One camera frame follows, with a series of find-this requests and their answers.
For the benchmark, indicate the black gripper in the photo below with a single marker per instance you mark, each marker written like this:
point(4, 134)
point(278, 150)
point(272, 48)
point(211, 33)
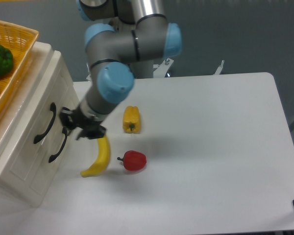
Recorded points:
point(90, 128)

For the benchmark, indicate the white top drawer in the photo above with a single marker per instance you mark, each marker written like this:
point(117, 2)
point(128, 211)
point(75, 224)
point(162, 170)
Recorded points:
point(33, 121)

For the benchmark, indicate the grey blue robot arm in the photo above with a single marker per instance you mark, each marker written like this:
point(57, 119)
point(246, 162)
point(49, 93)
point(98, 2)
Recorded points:
point(124, 32)

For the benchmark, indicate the white drawer cabinet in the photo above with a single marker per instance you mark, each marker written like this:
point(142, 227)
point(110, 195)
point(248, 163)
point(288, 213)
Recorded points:
point(32, 190)

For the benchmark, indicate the yellow banana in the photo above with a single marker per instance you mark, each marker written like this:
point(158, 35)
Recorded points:
point(102, 161)

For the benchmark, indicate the yellow bell pepper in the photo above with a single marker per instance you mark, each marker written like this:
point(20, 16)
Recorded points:
point(131, 122)

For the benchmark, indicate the red bell pepper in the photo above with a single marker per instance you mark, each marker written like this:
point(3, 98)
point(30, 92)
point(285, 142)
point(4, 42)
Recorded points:
point(133, 160)

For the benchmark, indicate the green bell pepper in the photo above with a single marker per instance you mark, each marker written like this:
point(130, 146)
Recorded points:
point(6, 61)

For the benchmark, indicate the yellow woven basket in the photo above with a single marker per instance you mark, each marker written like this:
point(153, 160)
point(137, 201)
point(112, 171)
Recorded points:
point(16, 42)

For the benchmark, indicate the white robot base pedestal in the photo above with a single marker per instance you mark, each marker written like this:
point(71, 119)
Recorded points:
point(143, 69)

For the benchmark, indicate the white metal mounting bracket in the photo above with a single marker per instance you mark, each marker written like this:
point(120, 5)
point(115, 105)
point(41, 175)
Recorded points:
point(163, 70)

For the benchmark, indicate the white bracket behind table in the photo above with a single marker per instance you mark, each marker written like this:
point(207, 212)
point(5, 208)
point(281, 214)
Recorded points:
point(219, 68)

